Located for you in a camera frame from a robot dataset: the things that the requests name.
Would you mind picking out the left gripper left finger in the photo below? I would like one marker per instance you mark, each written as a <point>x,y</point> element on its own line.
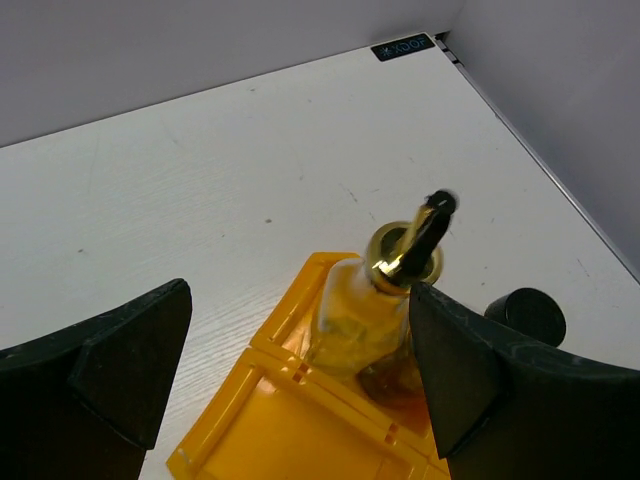
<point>88,401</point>

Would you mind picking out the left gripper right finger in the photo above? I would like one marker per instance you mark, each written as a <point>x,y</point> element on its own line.
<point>505,406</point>

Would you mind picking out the black cap chili sauce bottle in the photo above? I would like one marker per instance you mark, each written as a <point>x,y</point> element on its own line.
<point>530,312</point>

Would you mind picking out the clear square oil bottle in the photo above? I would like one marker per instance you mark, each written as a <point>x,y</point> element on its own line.
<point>360,329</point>

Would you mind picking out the yellow four-compartment bin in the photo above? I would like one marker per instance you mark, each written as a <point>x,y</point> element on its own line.
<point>275,417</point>

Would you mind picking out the right blue logo sticker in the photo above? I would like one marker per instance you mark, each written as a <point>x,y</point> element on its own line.
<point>402,47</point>

